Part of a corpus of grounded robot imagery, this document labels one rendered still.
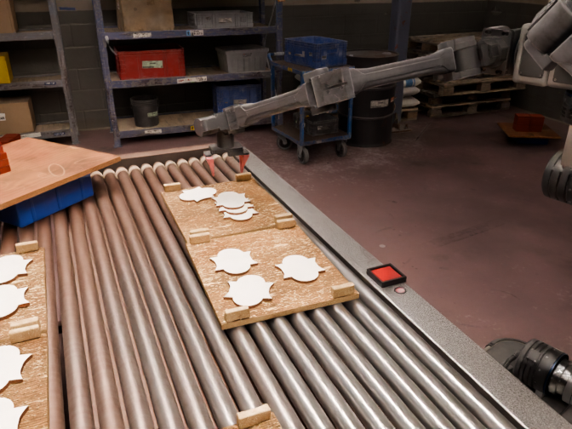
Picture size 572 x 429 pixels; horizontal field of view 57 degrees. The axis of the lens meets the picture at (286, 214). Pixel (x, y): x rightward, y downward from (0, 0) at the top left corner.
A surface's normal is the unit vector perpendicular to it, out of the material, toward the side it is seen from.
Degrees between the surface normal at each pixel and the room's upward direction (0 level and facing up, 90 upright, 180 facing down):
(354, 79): 70
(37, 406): 0
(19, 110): 90
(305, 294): 0
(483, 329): 0
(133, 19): 84
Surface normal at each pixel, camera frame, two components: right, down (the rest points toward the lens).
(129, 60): 0.36, 0.40
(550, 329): 0.00, -0.90
